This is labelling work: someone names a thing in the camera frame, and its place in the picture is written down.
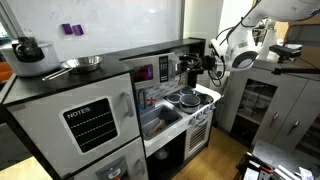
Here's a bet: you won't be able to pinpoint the orange black bar clamp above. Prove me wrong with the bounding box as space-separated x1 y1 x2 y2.
259 165 274 174

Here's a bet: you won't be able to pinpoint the black camera on stand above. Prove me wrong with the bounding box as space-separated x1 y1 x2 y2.
268 44 320 76

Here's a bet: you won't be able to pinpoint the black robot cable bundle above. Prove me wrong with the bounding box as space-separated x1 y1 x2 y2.
209 19 234 88

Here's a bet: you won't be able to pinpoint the grey toy cooking pot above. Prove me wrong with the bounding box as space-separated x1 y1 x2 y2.
178 93 202 114

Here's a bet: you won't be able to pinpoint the orange plastic object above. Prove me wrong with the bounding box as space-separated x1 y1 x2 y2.
0 61 14 83

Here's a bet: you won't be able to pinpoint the grey toy microwave door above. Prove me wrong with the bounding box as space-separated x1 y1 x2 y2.
123 52 177 90

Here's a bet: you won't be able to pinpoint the fridge door with notes board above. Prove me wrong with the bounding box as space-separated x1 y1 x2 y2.
7 72 141 178

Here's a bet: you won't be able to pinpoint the white oven door with vents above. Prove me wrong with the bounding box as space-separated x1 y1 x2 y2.
184 111 214 160

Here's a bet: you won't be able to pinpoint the steel frying pan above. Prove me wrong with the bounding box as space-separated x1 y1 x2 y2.
42 55 104 82

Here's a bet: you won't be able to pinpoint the fridge door with water dispenser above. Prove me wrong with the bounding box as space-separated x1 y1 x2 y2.
71 137 149 180

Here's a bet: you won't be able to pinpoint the purple magnet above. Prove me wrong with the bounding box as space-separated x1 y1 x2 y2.
61 23 74 35
72 24 85 36

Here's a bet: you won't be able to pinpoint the silver cabinet door handle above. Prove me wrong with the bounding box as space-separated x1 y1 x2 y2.
269 112 280 128
288 119 300 136

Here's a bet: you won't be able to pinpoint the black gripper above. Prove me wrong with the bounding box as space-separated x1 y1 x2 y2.
178 53 218 76

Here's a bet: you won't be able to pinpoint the wooden spoon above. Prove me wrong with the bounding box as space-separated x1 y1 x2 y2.
146 119 166 139

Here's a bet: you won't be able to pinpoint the grey metal cabinet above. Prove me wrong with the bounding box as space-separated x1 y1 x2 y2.
218 59 320 159

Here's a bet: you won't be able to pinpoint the small steel bowl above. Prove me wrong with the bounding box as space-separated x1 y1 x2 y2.
153 146 171 161

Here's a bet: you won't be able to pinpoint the brown cardboard box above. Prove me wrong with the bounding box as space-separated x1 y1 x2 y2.
286 14 320 69

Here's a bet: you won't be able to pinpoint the grey sink basin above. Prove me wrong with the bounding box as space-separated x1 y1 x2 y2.
139 103 184 141

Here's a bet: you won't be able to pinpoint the whiteboard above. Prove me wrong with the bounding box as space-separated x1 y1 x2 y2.
6 0 185 63

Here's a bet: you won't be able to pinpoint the toy play kitchen unit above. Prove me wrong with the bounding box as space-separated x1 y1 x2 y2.
0 37 224 180

